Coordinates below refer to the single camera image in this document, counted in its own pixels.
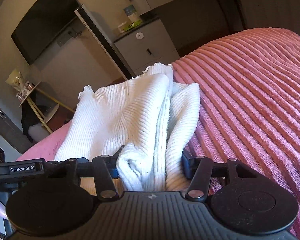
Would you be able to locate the black wall television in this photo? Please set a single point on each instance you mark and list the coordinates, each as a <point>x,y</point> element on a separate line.
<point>43,22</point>

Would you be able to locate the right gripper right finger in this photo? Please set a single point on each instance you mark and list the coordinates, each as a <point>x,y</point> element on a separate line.
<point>199,171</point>

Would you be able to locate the white waste bin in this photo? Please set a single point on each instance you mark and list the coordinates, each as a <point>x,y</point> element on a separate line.
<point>37,132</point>

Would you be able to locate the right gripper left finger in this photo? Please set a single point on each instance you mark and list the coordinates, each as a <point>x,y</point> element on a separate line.
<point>104,171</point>

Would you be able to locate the white ribbed knit sweater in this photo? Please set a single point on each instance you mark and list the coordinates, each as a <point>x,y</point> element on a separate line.
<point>147,121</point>

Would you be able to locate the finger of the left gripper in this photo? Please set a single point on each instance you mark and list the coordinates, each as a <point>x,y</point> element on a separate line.
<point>68,164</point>

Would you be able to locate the pink ribbed plush bedspread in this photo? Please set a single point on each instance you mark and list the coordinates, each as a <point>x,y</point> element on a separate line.
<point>249,86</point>

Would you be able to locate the wrapped flower bouquet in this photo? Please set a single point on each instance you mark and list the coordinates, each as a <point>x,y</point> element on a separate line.
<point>17,81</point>

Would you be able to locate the yellow legged side shelf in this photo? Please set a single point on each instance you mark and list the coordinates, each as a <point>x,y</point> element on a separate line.
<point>40,108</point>

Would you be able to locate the grey drawer nightstand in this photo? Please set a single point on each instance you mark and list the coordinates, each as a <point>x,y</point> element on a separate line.
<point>146,46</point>

